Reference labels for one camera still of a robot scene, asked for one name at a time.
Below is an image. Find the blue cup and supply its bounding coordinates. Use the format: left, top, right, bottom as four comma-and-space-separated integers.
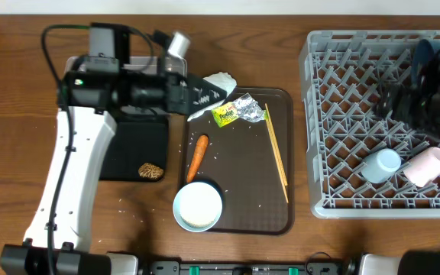
361, 148, 401, 183

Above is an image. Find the brown patterned food piece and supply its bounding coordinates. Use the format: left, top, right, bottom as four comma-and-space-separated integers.
138, 163, 164, 181

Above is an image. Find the pink cup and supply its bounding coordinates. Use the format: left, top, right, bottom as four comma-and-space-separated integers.
403, 147, 440, 187

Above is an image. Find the orange carrot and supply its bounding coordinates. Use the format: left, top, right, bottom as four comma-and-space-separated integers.
186, 134, 209, 183

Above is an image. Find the wooden chopstick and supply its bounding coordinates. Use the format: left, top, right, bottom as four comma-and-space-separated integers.
266, 116, 289, 203
264, 103, 288, 187

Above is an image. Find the light blue rice bowl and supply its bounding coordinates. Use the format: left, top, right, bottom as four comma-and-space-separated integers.
173, 182, 223, 233

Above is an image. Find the white napkin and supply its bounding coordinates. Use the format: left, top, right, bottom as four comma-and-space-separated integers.
187, 72, 237, 122

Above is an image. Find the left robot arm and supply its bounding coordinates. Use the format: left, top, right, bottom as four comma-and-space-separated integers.
0, 107, 141, 274

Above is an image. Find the grey dishwasher rack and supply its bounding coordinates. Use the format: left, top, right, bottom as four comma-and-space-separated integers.
299, 30, 440, 218

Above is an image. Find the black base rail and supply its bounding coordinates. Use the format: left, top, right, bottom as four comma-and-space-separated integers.
105, 251, 404, 275

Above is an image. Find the green foil snack wrapper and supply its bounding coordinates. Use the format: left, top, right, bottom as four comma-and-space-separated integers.
212, 93, 267, 128

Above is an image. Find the black rectangular tray bin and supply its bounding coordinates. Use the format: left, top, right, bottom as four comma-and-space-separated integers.
99, 115, 169, 182

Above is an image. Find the brown serving tray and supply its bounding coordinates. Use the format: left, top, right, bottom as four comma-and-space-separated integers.
179, 87, 294, 235

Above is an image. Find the clear plastic bin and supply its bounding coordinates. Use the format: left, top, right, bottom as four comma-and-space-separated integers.
63, 56, 189, 115

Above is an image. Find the blue plate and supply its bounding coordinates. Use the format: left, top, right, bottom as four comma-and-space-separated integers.
411, 39, 440, 93

